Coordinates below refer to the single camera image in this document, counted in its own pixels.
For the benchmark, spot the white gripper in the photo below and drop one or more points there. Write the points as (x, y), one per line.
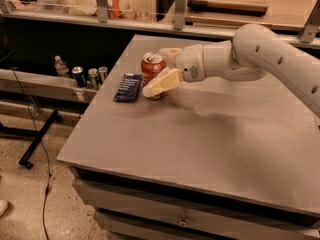
(189, 64)

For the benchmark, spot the red coke can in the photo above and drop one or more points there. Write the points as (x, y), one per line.
(151, 65)

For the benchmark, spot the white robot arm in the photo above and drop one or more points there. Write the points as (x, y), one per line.
(254, 51)

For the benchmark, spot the blue rxbar blueberry wrapper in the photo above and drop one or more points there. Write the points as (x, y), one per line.
(129, 88)

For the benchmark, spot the silver soda can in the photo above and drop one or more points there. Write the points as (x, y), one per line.
(103, 73)

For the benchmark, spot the green soda can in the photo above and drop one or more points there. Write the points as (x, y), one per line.
(94, 78)

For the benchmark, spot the blue soda can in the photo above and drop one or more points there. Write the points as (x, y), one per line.
(78, 74)

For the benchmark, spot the orange white snack bag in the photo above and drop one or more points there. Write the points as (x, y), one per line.
(121, 9)

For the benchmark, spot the clear water bottle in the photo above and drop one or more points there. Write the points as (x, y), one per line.
(61, 67)

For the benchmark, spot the grey cabinet drawer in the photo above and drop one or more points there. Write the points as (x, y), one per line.
(129, 214)

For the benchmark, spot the black floor stand leg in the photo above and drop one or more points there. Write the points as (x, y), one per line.
(35, 135)

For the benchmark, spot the white shoe tip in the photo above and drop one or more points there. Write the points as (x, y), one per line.
(4, 205)

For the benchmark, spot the grey metal bracket middle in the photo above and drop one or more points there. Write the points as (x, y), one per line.
(179, 13)

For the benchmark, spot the grey metal bracket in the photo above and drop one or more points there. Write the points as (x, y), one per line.
(179, 13)
(102, 10)
(310, 29)

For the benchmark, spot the grey metal bracket left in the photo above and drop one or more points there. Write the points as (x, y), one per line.
(102, 10)

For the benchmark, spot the grey metal bracket right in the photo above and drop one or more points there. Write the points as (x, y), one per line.
(310, 29)

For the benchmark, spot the metal drawer handle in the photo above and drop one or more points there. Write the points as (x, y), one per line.
(182, 222)

